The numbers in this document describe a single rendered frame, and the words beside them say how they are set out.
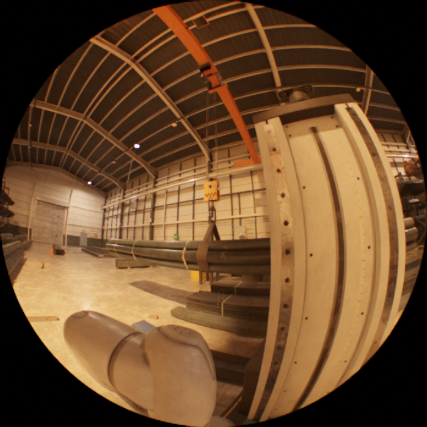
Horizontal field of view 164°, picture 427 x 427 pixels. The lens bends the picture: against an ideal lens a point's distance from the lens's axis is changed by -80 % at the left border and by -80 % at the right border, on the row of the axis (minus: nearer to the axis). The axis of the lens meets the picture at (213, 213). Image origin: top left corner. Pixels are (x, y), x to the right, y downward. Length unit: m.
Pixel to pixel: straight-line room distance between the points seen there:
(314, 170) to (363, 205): 0.16
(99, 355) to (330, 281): 0.46
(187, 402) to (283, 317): 0.26
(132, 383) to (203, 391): 0.09
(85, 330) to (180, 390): 0.17
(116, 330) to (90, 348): 0.06
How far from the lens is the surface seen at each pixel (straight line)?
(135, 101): 10.87
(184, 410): 0.25
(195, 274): 5.85
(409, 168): 8.70
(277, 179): 0.36
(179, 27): 4.83
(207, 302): 2.68
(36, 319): 3.04
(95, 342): 0.28
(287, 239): 0.33
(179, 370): 0.21
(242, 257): 1.67
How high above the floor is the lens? 1.40
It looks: 12 degrees up
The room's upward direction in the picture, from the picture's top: 1 degrees counter-clockwise
